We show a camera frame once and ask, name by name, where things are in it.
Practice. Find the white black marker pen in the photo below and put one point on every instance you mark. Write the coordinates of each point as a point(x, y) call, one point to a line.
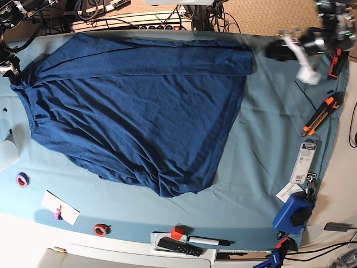
point(209, 241)

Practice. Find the clear blister retail package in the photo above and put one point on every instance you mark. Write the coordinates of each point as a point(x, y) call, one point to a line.
point(304, 160)

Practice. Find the small pink toy figure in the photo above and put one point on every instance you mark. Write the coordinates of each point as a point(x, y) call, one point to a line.
point(57, 215)

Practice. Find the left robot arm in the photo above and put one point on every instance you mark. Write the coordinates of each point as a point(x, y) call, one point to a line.
point(338, 30)

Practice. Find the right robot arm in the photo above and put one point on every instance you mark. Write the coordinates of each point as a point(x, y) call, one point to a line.
point(12, 14)

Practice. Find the white label card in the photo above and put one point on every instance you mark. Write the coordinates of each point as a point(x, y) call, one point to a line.
point(287, 191)

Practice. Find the light blue table cloth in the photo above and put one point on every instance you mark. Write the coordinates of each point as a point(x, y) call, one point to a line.
point(240, 206)

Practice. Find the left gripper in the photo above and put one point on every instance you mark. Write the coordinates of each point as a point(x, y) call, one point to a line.
point(314, 41)

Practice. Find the red cube block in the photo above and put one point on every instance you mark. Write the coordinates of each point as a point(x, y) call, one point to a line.
point(177, 233)

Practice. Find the purple tape roll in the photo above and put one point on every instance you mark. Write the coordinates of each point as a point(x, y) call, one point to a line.
point(22, 180)

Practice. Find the white power strip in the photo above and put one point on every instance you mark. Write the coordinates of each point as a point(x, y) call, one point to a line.
point(164, 20)

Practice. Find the red tape roll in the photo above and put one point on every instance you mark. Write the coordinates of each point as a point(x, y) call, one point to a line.
point(101, 230)

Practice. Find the blue black clamp bottom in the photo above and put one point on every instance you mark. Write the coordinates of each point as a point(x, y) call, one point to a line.
point(276, 258)

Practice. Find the black phone device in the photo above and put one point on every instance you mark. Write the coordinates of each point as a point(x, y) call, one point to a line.
point(337, 227)

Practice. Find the blue box with knob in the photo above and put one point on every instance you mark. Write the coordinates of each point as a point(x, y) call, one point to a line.
point(295, 213)

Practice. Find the black remote control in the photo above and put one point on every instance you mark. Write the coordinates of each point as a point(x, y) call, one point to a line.
point(179, 247)

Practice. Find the orange black utility knife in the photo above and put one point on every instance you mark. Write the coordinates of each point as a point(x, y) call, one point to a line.
point(326, 109)

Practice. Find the dark blue t-shirt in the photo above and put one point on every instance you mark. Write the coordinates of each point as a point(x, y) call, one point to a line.
point(147, 113)

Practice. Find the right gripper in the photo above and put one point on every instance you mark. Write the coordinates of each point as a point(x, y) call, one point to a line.
point(10, 68)

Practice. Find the black zip tie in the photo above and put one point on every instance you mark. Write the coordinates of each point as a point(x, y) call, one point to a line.
point(306, 96)

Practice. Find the white paper card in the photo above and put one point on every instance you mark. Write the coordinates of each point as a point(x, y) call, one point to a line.
point(51, 202)

